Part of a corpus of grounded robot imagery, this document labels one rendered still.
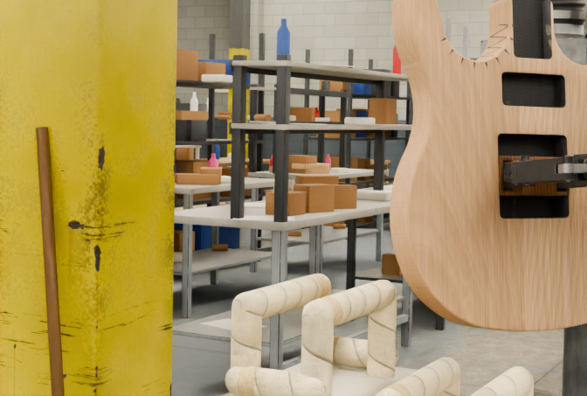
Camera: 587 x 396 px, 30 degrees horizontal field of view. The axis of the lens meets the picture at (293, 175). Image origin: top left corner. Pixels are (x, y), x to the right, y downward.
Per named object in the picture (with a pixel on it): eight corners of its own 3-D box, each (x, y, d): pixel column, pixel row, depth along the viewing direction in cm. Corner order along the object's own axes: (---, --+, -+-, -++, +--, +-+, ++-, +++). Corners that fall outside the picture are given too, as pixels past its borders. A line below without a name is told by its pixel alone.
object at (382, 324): (373, 371, 127) (375, 290, 127) (398, 374, 126) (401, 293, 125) (362, 376, 124) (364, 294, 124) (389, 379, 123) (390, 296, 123)
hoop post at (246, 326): (238, 392, 116) (240, 303, 116) (265, 396, 115) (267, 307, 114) (224, 399, 113) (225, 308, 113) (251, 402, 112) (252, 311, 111)
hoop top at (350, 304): (375, 303, 127) (375, 276, 127) (400, 306, 126) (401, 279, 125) (296, 332, 109) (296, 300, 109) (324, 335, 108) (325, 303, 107)
